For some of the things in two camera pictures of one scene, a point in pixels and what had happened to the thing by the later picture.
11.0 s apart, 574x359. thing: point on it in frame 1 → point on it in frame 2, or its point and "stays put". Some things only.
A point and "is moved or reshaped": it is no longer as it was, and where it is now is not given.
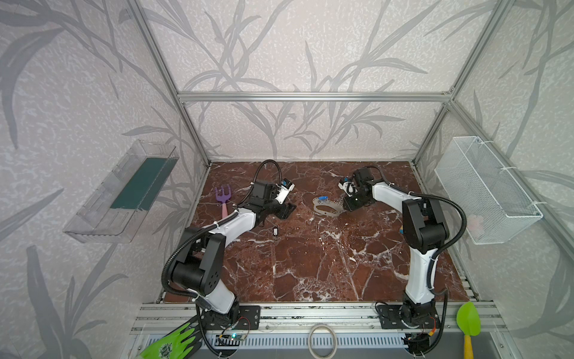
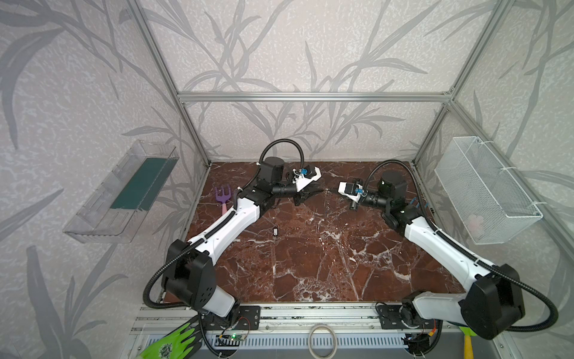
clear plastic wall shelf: x=117 y=211 stays put
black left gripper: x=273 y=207 → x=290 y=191
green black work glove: x=173 y=347 stays put
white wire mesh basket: x=492 y=206 stays put
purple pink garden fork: x=223 y=198 stays put
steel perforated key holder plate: x=334 y=205 is moved or reshaped
